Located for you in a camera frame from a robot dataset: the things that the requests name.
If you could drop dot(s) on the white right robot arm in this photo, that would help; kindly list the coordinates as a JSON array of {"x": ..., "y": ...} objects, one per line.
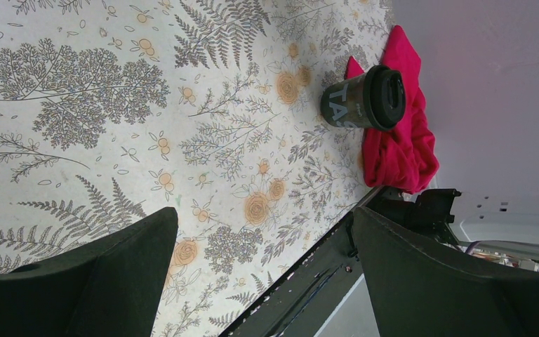
[{"x": 504, "y": 225}]

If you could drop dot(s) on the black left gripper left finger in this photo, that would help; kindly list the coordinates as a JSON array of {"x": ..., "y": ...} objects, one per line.
[{"x": 109, "y": 287}]

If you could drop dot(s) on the floral tablecloth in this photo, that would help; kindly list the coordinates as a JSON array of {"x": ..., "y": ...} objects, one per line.
[{"x": 112, "y": 110}]

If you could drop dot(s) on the single black coffee cup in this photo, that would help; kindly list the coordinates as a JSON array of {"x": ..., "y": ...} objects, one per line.
[{"x": 343, "y": 104}]

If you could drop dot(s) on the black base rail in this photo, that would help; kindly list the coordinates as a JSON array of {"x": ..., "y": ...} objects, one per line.
[{"x": 304, "y": 297}]

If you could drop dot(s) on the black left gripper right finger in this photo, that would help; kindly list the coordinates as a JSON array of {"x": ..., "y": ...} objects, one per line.
[{"x": 419, "y": 287}]

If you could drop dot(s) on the crumpled magenta cloth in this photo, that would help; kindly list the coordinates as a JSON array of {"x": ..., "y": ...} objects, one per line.
[{"x": 404, "y": 157}]

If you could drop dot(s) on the single black lid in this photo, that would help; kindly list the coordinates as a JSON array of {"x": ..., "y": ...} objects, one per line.
[{"x": 384, "y": 97}]

